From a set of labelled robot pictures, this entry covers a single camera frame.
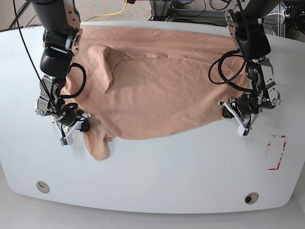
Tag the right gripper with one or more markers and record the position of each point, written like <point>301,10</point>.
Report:
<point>69,118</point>

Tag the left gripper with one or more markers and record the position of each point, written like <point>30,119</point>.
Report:
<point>244,105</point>

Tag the peach t-shirt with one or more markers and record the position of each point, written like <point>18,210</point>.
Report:
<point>145,83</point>

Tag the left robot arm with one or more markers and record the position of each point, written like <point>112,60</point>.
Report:
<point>245,23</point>

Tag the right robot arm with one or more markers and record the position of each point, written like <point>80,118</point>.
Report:
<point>61,38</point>

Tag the red tape rectangle marking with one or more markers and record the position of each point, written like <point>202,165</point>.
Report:
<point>275,151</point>

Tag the left table grommet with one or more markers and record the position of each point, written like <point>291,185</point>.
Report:
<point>42,187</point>

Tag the table grommet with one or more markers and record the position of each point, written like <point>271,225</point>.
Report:
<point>42,187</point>
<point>251,198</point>

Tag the right table grommet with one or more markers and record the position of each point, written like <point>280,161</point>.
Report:
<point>251,198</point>

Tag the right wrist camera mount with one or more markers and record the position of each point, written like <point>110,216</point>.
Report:
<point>66,138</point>

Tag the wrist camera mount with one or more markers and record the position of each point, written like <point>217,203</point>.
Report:
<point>245,122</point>
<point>66,138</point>

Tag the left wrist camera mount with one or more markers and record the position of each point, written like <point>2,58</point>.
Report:
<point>245,122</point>

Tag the aluminium frame stand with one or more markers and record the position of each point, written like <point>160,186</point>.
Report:
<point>161,10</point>

